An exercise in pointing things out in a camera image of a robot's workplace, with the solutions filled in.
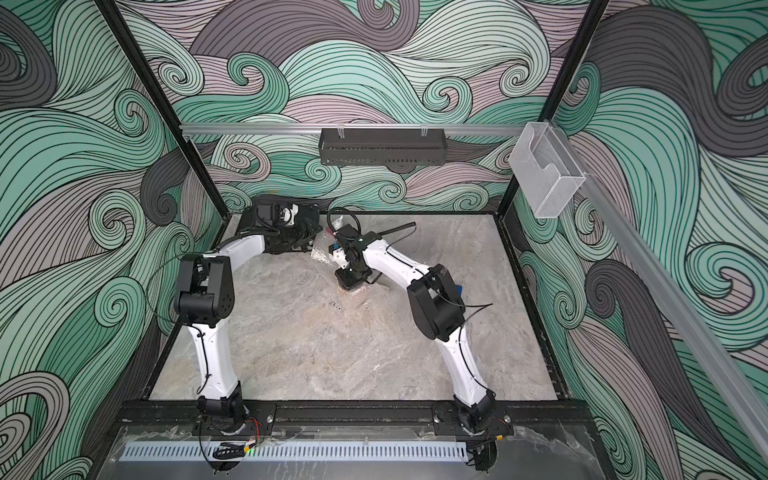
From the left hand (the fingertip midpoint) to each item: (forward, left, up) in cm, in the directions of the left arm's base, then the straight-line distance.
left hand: (317, 227), depth 100 cm
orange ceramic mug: (-23, -14, -2) cm, 27 cm away
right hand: (-19, -10, -7) cm, 23 cm away
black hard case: (-6, +7, +7) cm, 12 cm away
